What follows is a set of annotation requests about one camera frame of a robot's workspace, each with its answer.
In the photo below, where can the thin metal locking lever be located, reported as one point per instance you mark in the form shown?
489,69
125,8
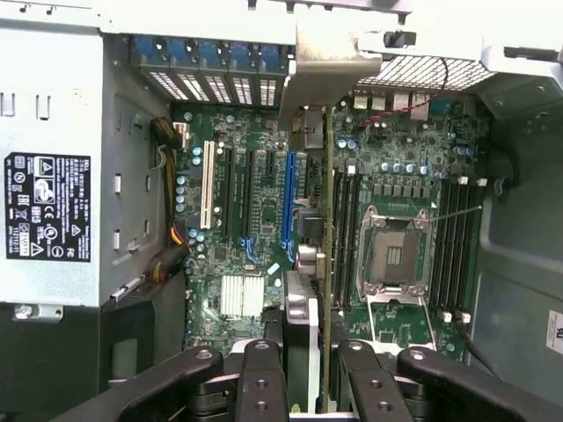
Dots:
457,213

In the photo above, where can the silver chipset heatsink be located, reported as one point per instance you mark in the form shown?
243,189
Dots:
242,296

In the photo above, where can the long black expansion slot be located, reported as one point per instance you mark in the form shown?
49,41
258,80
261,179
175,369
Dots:
249,193
227,193

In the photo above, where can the vented expansion slot cover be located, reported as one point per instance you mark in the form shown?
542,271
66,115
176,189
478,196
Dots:
267,92
242,90
187,85
154,83
215,88

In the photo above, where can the silver power supply unit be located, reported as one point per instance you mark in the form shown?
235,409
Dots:
53,110

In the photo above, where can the black plastic air shroud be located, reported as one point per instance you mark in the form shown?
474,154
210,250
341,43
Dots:
66,351

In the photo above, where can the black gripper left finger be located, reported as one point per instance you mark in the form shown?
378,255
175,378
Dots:
264,387

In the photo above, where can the long blue expansion slot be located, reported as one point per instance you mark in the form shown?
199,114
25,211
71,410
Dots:
288,198

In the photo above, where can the open black PC case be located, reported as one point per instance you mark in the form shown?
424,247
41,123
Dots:
519,264

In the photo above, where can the white expansion slot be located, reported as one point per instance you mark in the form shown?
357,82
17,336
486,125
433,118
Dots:
208,184

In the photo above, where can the black RAM slot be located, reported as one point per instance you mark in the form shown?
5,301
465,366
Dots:
451,248
441,248
357,237
470,248
347,237
461,248
337,237

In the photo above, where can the CPU socket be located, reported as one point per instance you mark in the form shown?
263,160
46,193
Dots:
393,255

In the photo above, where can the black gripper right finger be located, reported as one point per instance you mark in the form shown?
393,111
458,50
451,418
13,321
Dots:
374,391

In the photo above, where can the green motherboard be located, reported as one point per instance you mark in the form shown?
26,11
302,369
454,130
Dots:
261,211

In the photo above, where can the short black expansion slot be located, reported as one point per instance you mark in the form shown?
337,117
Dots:
269,163

